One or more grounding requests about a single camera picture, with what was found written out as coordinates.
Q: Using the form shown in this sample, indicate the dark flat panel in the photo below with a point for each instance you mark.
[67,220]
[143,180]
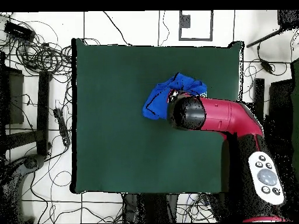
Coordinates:
[15,98]
[280,100]

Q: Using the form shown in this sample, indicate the black electronics box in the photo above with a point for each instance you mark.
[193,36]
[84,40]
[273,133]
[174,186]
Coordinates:
[19,31]

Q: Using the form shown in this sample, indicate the grey square floor frame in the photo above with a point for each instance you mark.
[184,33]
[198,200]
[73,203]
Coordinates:
[195,39]

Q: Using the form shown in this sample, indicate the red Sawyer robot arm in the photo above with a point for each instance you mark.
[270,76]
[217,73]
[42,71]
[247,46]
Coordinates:
[222,114]

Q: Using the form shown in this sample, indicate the green cloth of neighbouring table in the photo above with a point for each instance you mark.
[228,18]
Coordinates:
[296,93]

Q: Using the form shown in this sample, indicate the dark stand base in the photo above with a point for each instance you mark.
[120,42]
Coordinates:
[30,162]

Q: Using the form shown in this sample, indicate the black power adapter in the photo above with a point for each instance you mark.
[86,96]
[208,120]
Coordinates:
[266,65]

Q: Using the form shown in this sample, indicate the black power strip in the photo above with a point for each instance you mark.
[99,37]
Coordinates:
[62,127]

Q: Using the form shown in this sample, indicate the blue printed t-shirt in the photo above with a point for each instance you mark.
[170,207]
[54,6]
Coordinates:
[158,105]

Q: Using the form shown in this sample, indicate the black tripod stand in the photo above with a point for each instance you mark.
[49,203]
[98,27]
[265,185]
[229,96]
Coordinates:
[288,18]

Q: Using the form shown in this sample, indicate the dark green table cloth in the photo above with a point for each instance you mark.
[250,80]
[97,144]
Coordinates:
[116,151]

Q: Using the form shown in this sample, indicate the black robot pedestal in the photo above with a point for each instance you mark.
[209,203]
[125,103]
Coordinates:
[154,207]

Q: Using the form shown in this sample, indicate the black upright bar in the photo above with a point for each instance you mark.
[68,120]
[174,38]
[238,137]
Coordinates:
[258,93]
[43,112]

